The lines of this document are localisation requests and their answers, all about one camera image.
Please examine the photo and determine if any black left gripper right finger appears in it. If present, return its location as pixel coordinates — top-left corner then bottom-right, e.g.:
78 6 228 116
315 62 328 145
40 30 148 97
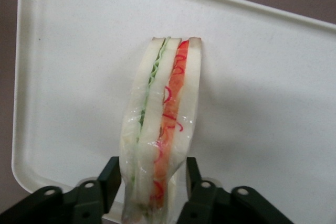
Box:
175 156 336 224

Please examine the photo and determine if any triangle sandwich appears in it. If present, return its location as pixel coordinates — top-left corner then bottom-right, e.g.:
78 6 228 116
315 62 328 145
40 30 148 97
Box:
118 36 203 224

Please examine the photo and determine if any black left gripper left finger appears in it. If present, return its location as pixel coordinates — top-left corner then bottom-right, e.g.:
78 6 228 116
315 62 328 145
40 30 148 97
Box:
0 156 122 224

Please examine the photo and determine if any cream rectangular tray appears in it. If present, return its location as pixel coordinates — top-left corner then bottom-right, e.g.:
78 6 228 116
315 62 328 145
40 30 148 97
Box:
11 0 336 224

